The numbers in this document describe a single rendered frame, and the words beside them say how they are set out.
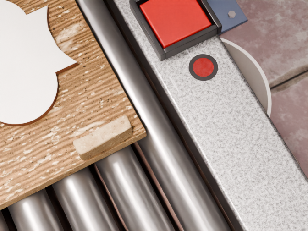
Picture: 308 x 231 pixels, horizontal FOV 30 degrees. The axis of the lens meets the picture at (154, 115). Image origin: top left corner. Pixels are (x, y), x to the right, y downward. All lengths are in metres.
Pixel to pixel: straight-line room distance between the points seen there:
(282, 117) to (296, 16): 0.31
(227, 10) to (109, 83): 1.13
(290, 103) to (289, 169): 1.03
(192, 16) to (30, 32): 0.18
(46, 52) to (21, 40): 0.03
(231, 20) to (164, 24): 1.06
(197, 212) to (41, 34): 0.25
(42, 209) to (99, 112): 0.11
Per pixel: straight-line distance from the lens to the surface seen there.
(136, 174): 0.59
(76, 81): 0.60
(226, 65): 0.63
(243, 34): 1.69
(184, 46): 0.62
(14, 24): 0.64
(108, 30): 0.65
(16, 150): 0.59
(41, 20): 0.63
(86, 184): 0.59
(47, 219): 0.59
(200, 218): 0.57
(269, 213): 0.59
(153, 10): 0.64
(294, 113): 1.61
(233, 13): 1.69
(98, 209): 0.58
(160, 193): 0.63
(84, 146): 0.55
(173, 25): 0.63
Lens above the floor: 1.49
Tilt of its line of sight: 71 degrees down
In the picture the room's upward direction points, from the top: 5 degrees counter-clockwise
